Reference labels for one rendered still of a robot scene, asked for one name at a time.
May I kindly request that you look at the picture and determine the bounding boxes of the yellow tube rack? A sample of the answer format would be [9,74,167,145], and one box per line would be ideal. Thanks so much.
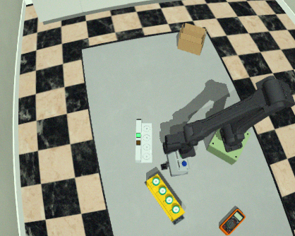
[147,175,185,222]

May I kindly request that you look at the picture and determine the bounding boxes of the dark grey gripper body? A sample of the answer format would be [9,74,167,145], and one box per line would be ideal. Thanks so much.
[181,144,196,159]

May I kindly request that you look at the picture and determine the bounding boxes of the orange multimeter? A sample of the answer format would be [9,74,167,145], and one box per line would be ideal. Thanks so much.
[219,209,246,235]

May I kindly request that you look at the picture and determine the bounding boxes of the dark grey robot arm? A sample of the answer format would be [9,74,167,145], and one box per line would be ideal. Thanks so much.
[162,76,295,155]

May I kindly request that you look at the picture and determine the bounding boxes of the pale grey key housing panel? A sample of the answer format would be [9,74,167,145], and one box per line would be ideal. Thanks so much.
[161,151,189,177]

